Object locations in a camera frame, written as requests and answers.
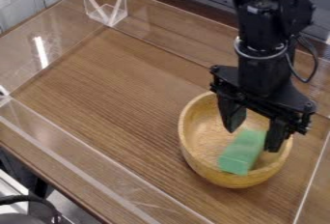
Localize brown wooden bowl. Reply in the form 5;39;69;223
177;92;292;188

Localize black cable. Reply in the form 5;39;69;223
0;194;62;224

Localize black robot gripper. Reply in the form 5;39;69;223
209;52;315;153

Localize green rectangular block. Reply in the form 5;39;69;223
217;129;265;176

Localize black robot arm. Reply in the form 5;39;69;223
209;0;315;153

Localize clear acrylic tray walls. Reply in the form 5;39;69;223
0;0;330;224

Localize clear acrylic corner bracket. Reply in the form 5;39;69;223
82;0;128;27

